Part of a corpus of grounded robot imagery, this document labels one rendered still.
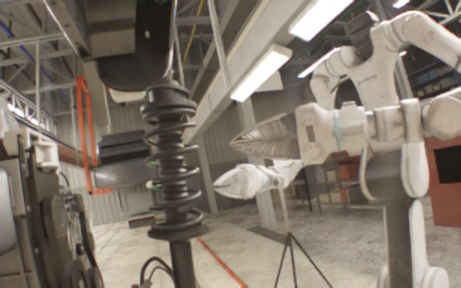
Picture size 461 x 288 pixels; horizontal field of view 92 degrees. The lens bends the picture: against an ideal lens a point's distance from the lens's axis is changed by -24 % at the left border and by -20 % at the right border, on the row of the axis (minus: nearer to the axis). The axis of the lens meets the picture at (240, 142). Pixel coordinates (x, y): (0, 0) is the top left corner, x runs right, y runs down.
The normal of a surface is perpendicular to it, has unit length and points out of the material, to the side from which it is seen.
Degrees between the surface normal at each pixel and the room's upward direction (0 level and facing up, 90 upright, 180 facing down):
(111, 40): 120
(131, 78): 90
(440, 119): 97
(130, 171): 90
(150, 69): 89
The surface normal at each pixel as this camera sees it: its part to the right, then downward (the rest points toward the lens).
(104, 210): 0.30, -0.16
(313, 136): -0.36, 0.09
